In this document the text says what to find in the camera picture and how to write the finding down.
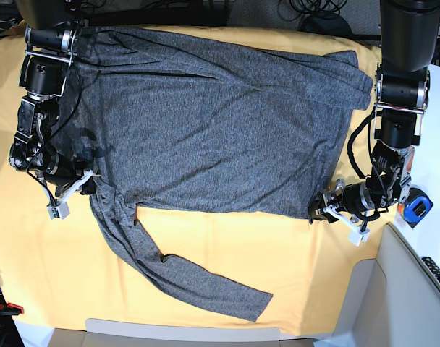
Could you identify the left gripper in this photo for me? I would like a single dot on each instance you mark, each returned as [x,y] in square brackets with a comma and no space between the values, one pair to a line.
[328,206]

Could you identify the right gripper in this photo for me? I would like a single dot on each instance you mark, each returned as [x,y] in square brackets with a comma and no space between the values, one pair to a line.
[79,180]

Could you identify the grey long-sleeve shirt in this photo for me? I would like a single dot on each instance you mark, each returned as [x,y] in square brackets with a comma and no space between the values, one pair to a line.
[177,122]

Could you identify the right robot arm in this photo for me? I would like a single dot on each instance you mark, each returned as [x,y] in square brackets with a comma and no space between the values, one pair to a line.
[52,33]

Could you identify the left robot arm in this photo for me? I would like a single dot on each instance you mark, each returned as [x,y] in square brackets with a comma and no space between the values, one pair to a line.
[381,148]

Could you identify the yellow table cloth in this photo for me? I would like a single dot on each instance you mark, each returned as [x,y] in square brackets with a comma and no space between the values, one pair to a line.
[63,273]

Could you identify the blue black tape measure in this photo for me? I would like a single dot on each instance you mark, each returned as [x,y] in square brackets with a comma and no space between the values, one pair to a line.
[414,209]

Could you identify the red black clamp left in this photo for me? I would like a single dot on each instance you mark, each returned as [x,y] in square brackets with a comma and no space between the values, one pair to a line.
[9,309]

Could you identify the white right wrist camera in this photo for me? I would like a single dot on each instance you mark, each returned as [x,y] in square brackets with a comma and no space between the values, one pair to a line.
[58,210]

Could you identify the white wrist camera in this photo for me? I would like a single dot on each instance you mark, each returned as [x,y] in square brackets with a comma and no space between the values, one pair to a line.
[357,237]
[58,210]

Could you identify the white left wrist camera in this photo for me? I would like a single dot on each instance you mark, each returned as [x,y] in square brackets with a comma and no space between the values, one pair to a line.
[357,237]

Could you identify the black textured handle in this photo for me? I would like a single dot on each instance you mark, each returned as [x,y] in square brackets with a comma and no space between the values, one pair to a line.
[432,266]

